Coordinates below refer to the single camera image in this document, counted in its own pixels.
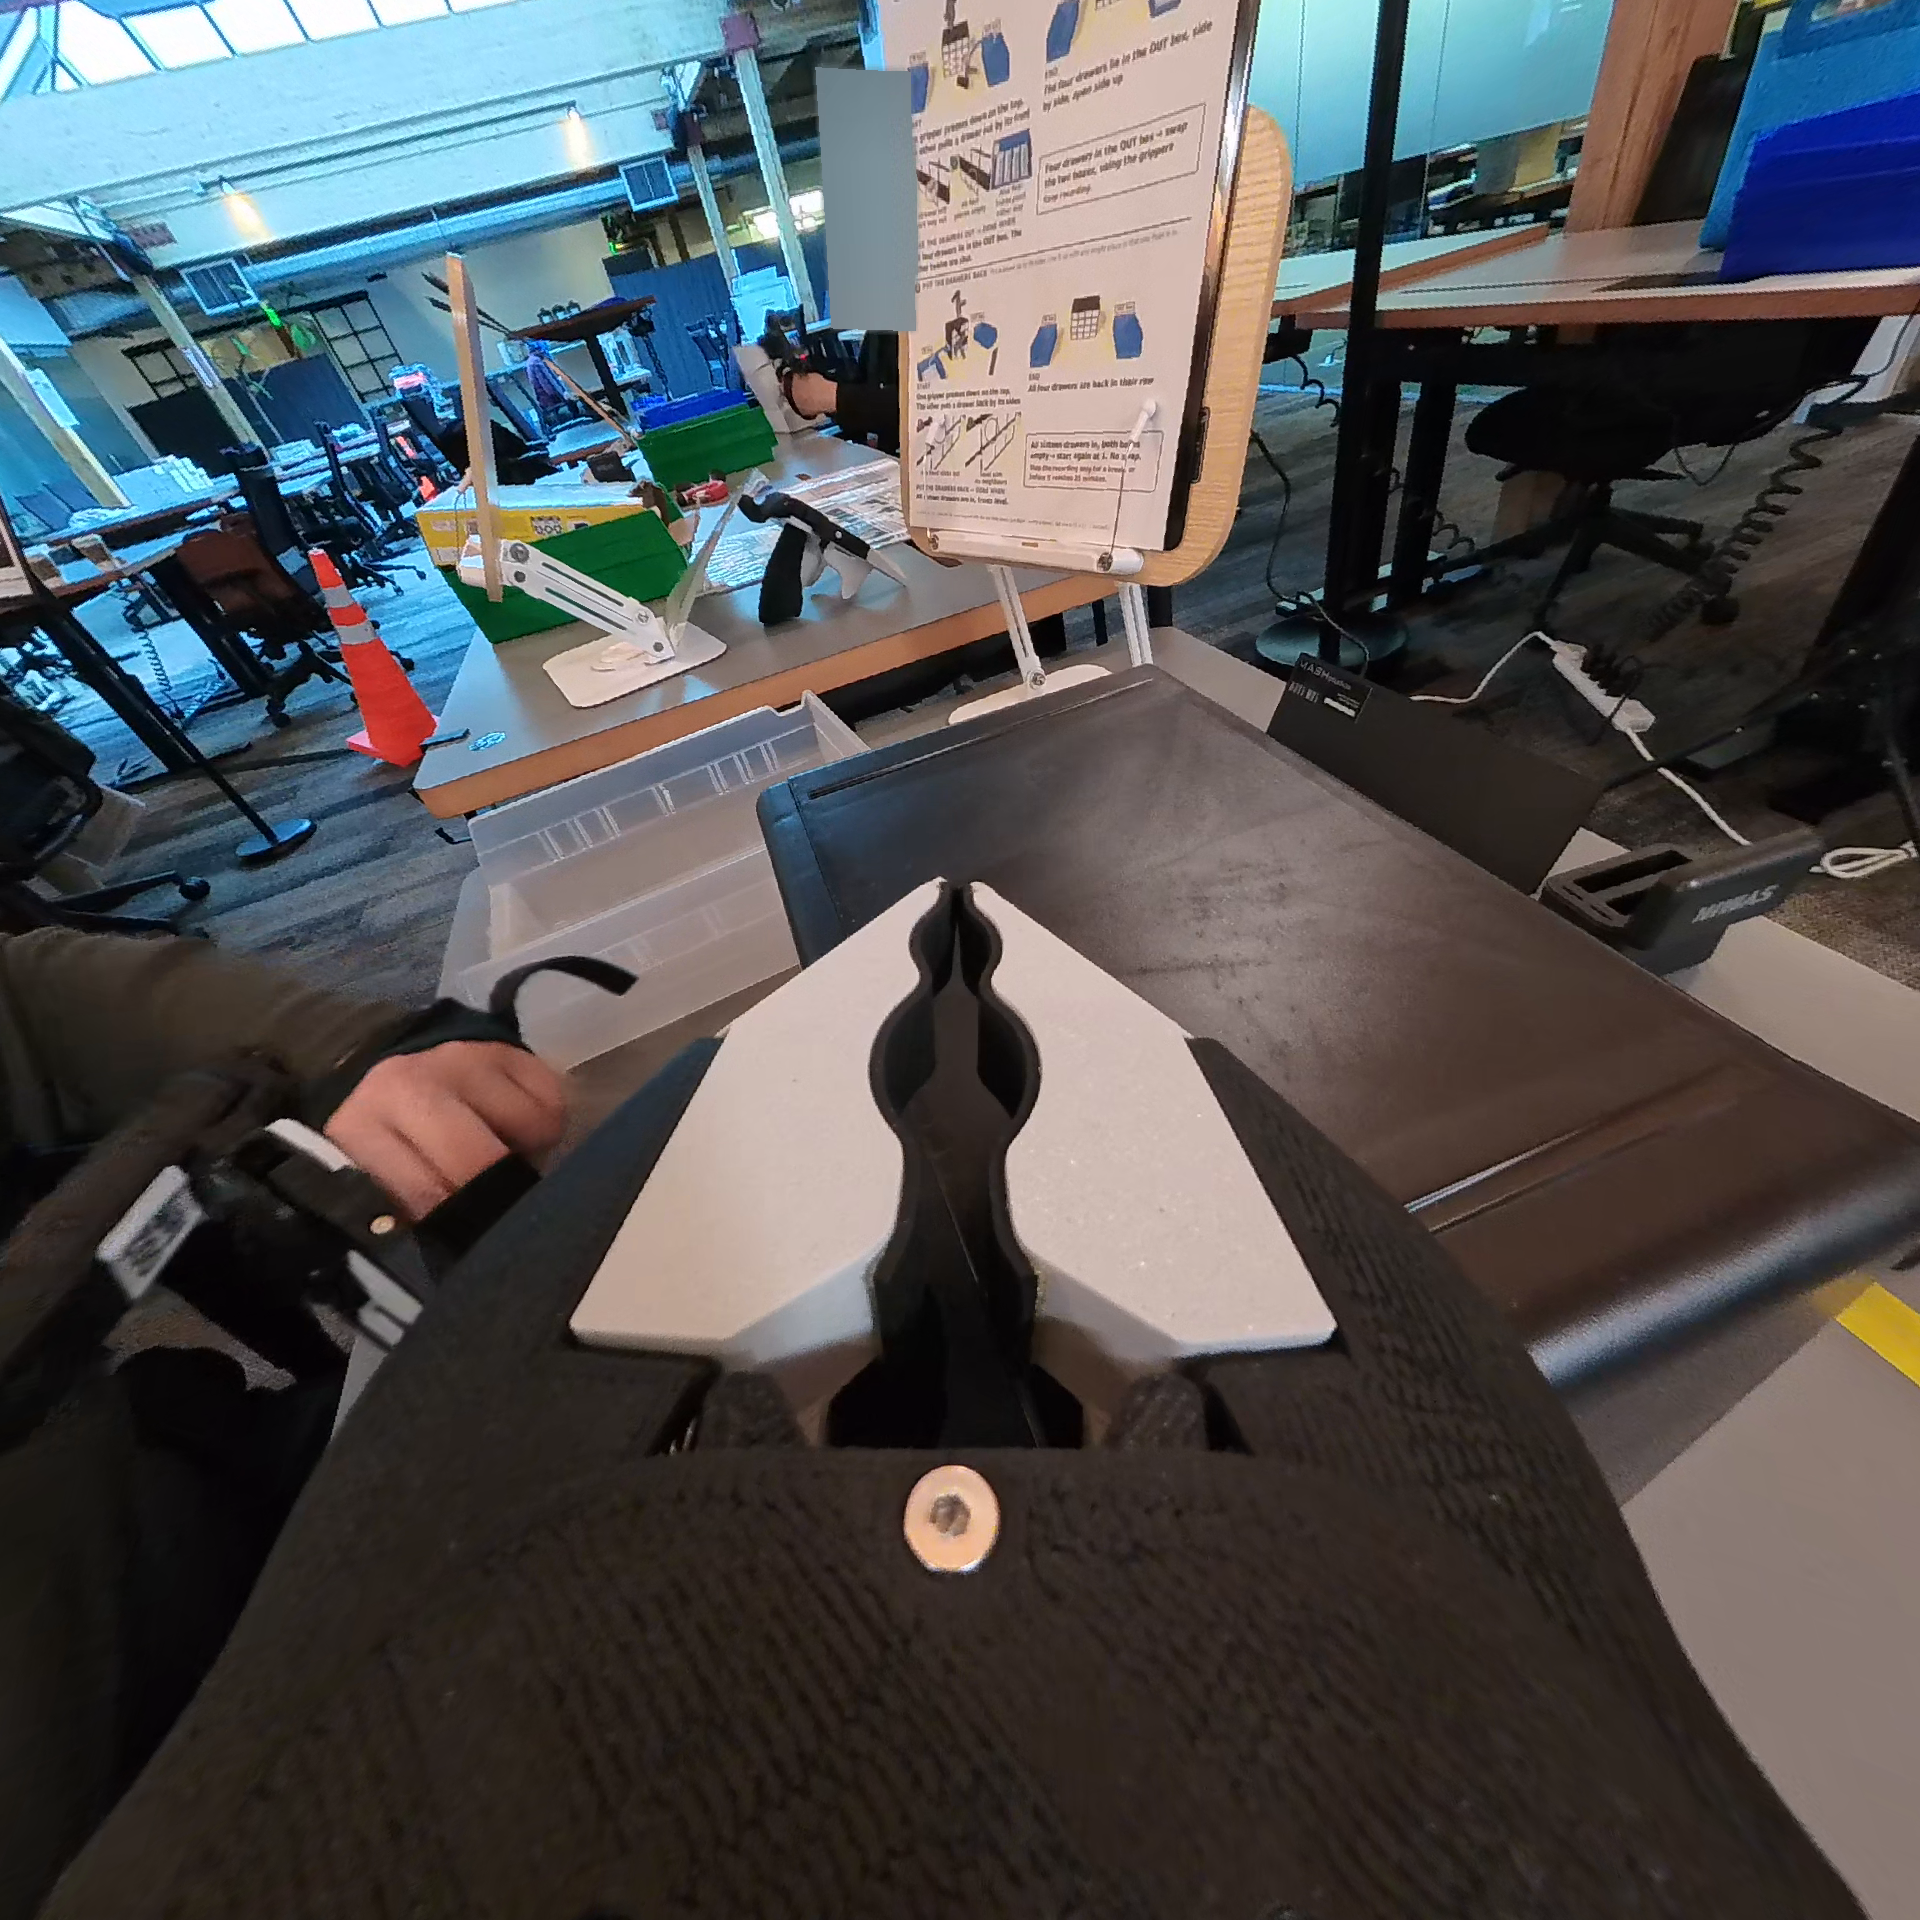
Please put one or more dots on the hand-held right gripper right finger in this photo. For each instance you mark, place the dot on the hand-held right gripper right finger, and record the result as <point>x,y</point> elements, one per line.
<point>1174,1187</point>

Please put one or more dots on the person's left forearm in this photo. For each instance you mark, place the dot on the person's left forearm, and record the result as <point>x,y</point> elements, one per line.
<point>151,1003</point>

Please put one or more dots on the large green box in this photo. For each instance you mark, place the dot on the large green box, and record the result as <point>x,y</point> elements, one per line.
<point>595,578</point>

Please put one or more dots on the wooden slat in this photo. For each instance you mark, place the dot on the wooden slat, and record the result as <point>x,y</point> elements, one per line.
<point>473,420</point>

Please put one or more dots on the yellow box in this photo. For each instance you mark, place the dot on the yellow box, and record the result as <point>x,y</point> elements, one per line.
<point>540,520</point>

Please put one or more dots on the white jointed arm stand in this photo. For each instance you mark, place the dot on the white jointed arm stand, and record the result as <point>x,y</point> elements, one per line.
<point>595,594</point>

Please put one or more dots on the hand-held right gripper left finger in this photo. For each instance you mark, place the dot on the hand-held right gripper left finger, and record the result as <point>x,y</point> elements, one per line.
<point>720,1187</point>

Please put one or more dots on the yellow tape strip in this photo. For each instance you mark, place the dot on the yellow tape strip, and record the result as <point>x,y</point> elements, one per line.
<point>1881,1329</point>

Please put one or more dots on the wooden post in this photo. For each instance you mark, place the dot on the wooden post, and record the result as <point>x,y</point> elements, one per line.
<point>1629,106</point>

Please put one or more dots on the printed instruction sheet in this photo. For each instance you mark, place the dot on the printed instruction sheet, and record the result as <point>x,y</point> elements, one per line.
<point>1061,267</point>

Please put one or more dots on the wooden desk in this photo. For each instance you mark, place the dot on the wooden desk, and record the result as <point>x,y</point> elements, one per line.
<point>1560,278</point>

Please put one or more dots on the person's dark clothing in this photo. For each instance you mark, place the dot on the person's dark clothing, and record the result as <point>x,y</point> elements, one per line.
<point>117,1588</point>

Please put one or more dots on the black pole with base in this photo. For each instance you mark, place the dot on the black pole with base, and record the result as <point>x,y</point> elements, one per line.
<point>1372,305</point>

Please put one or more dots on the printed paper sheets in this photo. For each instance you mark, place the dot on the printed paper sheets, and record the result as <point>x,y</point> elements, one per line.
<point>862,503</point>

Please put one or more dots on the orange traffic cone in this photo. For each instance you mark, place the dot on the orange traffic cone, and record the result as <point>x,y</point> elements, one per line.
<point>381,668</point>

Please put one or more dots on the white holder stand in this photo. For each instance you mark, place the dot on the white holder stand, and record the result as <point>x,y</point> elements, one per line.
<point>1034,641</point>

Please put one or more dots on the clear plastic bin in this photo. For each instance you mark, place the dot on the clear plastic bin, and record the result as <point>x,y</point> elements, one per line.
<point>643,872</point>

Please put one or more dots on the wooden sheet holder board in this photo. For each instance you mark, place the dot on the wooden sheet holder board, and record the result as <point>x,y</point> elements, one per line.
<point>1260,305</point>

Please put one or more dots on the black office chair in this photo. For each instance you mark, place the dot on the black office chair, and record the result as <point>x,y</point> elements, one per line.
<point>45,811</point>
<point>1624,432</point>
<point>283,559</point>

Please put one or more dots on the stack of blue bins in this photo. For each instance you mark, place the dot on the stack of blue bins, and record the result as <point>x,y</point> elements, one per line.
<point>1826,177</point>

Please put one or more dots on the grey work table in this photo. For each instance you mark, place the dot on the grey work table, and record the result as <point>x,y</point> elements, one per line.
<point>837,645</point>

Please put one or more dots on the black drawer cabinet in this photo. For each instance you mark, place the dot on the black drawer cabinet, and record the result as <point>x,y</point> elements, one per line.
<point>1276,929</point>

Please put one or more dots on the small green bin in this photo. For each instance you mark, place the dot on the small green bin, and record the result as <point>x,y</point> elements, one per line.
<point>704,450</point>

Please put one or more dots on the idle hand-held gripper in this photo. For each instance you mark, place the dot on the idle hand-held gripper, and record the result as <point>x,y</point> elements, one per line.
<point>814,544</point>

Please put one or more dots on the black stand with round base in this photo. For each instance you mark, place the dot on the black stand with round base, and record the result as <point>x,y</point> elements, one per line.
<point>181,740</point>

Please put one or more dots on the white power strip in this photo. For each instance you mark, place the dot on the white power strip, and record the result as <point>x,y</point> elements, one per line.
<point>1608,688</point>

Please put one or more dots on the person's left hand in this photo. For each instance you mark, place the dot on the person's left hand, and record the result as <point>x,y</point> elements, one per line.
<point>447,1118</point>

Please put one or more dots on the black labelled box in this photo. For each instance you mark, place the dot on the black labelled box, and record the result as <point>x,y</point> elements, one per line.
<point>1421,776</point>

